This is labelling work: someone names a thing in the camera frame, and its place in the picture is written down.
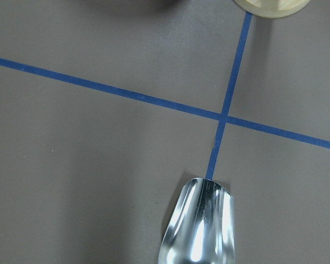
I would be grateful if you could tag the metal ice scoop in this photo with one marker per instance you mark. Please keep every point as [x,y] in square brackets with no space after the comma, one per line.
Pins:
[202,226]

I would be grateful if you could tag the wooden cup stand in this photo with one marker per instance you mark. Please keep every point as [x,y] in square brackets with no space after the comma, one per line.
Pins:
[272,8]

